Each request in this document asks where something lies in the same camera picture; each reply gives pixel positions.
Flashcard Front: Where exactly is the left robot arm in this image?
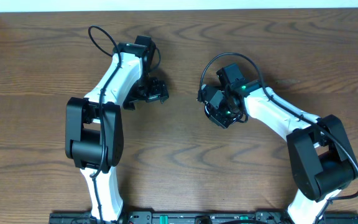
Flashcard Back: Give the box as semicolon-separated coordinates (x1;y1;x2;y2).
65;35;169;223

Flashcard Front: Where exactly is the camera cable black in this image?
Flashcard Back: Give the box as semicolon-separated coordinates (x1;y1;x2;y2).
88;25;122;223
198;52;358;224

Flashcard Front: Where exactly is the right camera cable black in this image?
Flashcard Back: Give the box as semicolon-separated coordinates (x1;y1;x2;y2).
198;52;358;224

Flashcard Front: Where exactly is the left camera cable black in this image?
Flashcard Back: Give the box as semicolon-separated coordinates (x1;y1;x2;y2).
88;25;122;223

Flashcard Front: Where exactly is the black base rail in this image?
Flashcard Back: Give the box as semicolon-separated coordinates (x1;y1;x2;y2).
48;210;358;224

